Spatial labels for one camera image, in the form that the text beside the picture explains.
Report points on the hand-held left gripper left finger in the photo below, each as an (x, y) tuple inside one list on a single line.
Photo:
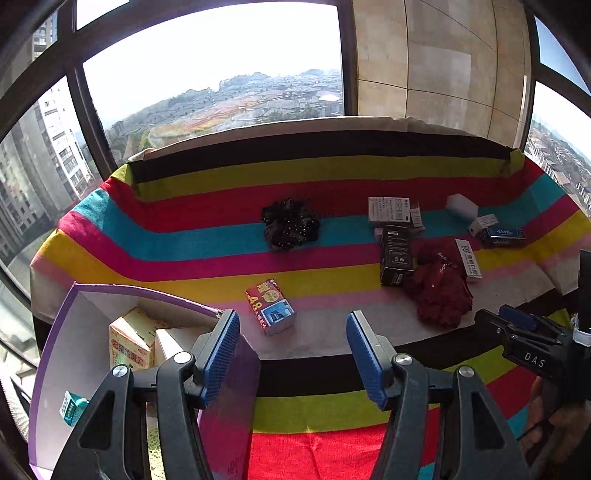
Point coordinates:
[(219, 360)]

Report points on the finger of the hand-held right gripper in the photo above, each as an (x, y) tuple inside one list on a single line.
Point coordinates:
[(519, 318), (491, 325)]

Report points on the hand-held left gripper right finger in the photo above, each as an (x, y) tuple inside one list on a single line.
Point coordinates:
[(367, 360)]

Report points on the large white cardboard box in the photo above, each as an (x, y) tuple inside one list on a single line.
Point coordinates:
[(168, 346)]

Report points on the purple storage box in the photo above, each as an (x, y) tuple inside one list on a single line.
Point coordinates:
[(231, 415)]

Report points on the cream medicine box red print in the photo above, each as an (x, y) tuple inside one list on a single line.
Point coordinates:
[(131, 344)]

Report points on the small white cube box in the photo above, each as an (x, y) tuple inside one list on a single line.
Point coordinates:
[(482, 225)]

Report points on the small teal box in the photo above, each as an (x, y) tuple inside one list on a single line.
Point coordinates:
[(70, 408)]

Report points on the person's right hand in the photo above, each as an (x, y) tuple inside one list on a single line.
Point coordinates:
[(563, 420)]

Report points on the dark red knitted cloth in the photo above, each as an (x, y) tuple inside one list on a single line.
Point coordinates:
[(438, 290)]

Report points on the slim white box red print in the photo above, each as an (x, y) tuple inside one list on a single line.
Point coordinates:
[(468, 259)]

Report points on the red and blue small box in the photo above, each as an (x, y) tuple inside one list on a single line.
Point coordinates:
[(270, 307)]

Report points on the dark blue small box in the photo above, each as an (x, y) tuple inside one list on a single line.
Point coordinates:
[(503, 234)]

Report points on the black carton box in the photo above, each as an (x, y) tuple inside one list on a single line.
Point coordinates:
[(397, 256)]

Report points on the colourful striped cloth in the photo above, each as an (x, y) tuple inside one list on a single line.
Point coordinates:
[(207, 244)]

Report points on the plain off-white carton box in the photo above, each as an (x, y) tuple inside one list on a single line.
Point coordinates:
[(463, 206)]

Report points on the white paper tag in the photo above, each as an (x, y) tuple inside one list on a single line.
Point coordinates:
[(416, 214)]

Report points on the black sequined fabric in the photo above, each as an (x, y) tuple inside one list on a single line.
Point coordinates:
[(288, 226)]

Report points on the white medicine box with barcode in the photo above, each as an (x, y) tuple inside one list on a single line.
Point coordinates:
[(388, 210)]

